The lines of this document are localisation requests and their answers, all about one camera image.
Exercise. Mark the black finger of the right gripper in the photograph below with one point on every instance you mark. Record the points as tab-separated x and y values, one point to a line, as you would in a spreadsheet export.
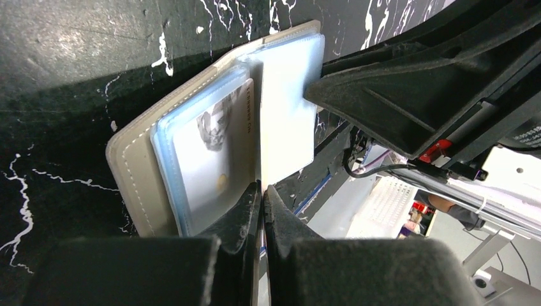
408	91

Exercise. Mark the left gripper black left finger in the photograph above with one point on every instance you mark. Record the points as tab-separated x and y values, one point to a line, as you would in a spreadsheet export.
216	267

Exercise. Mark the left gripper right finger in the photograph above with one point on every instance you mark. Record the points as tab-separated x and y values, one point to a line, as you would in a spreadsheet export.
307	269

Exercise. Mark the grey card holder wallet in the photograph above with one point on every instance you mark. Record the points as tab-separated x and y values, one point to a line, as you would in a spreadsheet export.
281	66

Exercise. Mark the white VIP credit card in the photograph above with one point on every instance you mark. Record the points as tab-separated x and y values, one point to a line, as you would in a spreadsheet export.
212	148

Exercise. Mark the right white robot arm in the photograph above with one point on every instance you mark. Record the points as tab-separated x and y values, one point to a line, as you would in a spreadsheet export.
483	161

